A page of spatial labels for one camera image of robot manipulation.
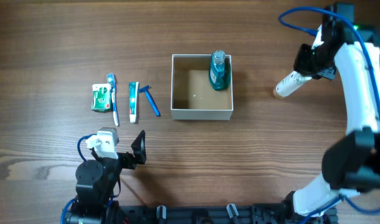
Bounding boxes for teal mouthwash bottle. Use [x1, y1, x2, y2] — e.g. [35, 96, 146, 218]
[209, 50, 231, 91]

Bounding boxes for Colgate toothpaste tube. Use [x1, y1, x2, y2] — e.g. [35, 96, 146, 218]
[128, 82, 140, 123]

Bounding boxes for white cardboard box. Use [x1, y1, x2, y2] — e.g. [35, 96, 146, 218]
[170, 54, 234, 120]

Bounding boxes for left blue cable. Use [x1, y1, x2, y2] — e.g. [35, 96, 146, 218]
[59, 133, 116, 224]

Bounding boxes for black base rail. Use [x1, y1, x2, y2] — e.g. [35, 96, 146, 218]
[121, 203, 338, 224]

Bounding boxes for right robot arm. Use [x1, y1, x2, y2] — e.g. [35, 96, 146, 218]
[274, 21, 380, 218]

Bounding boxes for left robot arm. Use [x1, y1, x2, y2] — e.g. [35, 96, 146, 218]
[60, 128, 146, 224]

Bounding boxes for blue white toothbrush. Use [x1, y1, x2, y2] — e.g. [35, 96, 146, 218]
[107, 73, 120, 126]

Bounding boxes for blue cable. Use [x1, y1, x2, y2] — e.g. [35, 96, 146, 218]
[59, 133, 116, 224]
[278, 6, 380, 224]

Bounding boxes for green Dettol soap bar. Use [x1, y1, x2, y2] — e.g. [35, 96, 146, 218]
[92, 83, 112, 113]

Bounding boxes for white cream tube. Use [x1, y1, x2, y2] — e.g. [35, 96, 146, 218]
[273, 71, 312, 99]

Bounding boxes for right blue cable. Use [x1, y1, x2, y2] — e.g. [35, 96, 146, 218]
[278, 6, 380, 224]

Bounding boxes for blue disposable razor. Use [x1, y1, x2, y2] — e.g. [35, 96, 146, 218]
[138, 85, 161, 117]

